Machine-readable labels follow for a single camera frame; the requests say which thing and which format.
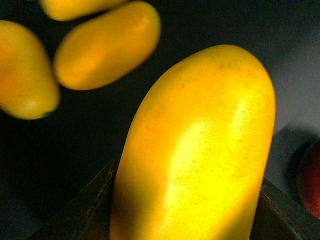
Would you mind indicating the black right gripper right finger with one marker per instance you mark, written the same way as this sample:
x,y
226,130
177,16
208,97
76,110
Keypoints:
x,y
278,217

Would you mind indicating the red mango right edge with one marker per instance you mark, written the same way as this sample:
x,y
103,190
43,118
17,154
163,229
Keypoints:
x,y
308,180

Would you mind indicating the black front right tray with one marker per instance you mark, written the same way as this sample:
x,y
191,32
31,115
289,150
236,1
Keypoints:
x,y
44,163

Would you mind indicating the yellow mango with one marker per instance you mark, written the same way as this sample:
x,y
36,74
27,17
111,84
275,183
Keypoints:
x,y
65,10
28,89
106,48
196,151

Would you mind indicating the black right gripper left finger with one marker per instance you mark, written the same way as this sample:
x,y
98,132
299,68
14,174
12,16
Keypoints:
x,y
87,216

